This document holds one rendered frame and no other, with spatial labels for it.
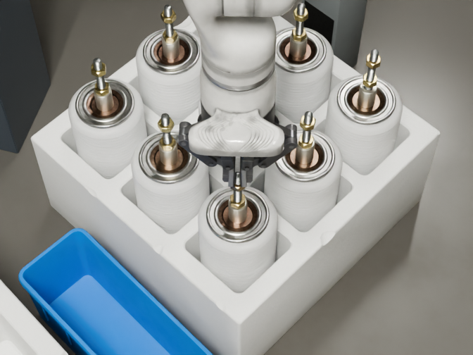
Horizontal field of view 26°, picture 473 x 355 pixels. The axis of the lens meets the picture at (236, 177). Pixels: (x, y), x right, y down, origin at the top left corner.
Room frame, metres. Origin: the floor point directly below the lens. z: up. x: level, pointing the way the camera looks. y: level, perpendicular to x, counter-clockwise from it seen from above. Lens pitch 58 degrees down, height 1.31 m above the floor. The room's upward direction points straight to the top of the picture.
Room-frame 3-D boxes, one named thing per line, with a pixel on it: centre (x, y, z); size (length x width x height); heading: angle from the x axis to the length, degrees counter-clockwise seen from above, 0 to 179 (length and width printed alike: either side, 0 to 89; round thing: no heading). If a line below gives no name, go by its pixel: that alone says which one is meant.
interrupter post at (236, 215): (0.61, 0.00, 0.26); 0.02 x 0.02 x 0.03
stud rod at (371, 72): (0.78, -0.17, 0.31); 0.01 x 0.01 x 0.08
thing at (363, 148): (0.78, -0.17, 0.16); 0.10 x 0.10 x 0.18
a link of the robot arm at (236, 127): (0.59, 0.00, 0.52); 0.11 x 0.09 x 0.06; 178
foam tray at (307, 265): (0.78, 0.00, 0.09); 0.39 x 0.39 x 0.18; 46
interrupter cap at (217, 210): (0.61, 0.00, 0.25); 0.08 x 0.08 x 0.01
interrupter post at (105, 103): (0.77, 0.17, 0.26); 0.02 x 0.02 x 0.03
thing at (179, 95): (0.86, 0.09, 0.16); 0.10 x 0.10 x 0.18
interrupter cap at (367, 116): (0.78, -0.17, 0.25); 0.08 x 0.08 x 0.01
